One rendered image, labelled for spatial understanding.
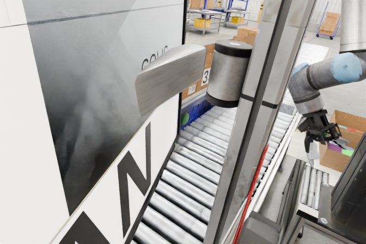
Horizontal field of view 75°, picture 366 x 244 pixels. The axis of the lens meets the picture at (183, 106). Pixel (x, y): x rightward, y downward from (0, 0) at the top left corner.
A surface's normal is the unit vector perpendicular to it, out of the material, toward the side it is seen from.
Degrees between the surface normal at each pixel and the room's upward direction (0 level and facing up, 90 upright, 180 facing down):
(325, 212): 0
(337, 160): 90
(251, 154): 90
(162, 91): 90
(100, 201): 86
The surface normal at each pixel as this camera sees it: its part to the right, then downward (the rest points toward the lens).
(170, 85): 0.88, 0.30
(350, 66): 0.44, -0.16
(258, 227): 0.04, -0.83
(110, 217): 0.97, 0.15
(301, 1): -0.54, 0.32
